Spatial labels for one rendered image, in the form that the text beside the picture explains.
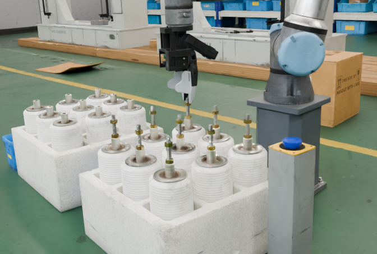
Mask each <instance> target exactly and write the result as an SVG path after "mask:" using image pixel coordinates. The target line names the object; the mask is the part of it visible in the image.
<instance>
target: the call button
mask: <svg viewBox="0 0 377 254"><path fill-rule="evenodd" d="M282 144H284V147H286V148H289V149H297V148H299V147H300V145H302V140H301V139H300V138H298V137H285V138H284V139H283V140H282Z"/></svg>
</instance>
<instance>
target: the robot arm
mask: <svg viewBox="0 0 377 254"><path fill-rule="evenodd" d="M210 1H225V2H226V1H232V0H164V4H165V24H167V25H168V26H167V27H160V46H161V49H159V65H160V68H161V67H165V68H166V70H167V71H174V78H173V79H171V80H169V81H168V83H167V86H168V87H169V88H170V89H175V90H176V91H177V92H178V93H182V97H183V100H186V98H187V96H188V99H189V103H192V101H193V99H194V96H195V92H196V86H197V77H198V70H197V59H196V52H195V51H197V52H198V53H200V54H202V56H203V57H205V58H206V59H210V60H211V59H216V57H217V55H218V53H219V52H218V51H216V49H215V48H213V47H211V46H209V45H207V44H205V43H203V42H202V41H201V40H199V39H197V38H196V37H194V36H192V35H191V34H188V33H186V31H190V30H193V25H192V24H193V23H194V14H193V2H210ZM329 1H330V0H295V2H294V5H293V10H292V14H291V15H290V16H288V17H287V18H285V19H284V21H283V23H277V24H273V25H272V26H271V27H270V33H269V36H270V75H269V78H268V81H267V83H266V87H265V90H264V100H265V101H268V102H270V103H274V104H284V105H296V104H306V103H309V102H312V101H313V100H314V89H313V86H312V83H311V79H310V76H309V74H312V73H314V72H315V71H316V70H318V69H319V68H320V66H321V65H322V64H323V62H324V59H325V45H324V42H325V38H326V35H327V31H328V28H327V26H326V24H325V22H324V19H325V15H326V12H327V9H328V4H329ZM160 54H165V55H164V59H165V61H163V63H161V57H160ZM187 69H188V70H187Z"/></svg>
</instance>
